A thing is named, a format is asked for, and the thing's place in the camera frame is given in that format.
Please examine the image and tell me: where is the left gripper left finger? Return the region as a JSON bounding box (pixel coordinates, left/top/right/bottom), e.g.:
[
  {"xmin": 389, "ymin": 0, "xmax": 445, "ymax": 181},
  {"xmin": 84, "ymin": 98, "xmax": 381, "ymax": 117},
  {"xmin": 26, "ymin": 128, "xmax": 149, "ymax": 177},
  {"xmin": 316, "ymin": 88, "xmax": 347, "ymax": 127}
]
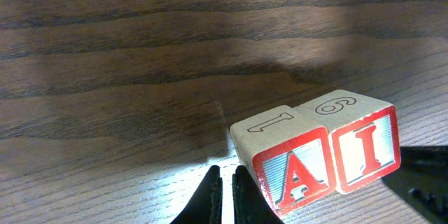
[{"xmin": 171, "ymin": 165, "xmax": 223, "ymax": 224}]

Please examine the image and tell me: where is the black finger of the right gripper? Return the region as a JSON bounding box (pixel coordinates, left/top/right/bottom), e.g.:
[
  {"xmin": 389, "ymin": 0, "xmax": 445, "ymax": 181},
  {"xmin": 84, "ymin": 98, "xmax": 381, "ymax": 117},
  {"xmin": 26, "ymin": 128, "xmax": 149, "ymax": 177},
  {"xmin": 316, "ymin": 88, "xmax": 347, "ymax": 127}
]
[{"xmin": 381, "ymin": 146, "xmax": 447, "ymax": 224}]

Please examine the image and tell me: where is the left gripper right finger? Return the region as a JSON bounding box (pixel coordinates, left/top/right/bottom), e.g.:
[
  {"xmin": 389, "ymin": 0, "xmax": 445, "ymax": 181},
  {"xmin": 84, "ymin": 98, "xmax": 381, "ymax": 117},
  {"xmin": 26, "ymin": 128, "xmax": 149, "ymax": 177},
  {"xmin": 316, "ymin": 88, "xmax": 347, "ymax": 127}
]
[{"xmin": 232, "ymin": 165, "xmax": 284, "ymax": 224}]

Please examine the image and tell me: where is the red I block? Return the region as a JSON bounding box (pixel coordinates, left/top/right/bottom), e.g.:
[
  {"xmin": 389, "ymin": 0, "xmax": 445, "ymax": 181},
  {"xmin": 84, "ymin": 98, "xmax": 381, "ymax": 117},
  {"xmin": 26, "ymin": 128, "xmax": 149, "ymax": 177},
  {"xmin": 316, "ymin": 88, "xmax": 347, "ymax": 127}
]
[{"xmin": 295, "ymin": 90, "xmax": 401, "ymax": 194}]

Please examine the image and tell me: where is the red A block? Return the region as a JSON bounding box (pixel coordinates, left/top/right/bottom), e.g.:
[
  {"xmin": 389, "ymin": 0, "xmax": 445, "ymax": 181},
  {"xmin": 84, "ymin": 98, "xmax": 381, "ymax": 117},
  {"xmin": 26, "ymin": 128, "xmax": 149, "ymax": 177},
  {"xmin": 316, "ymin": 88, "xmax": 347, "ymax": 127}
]
[{"xmin": 229, "ymin": 104, "xmax": 337, "ymax": 218}]

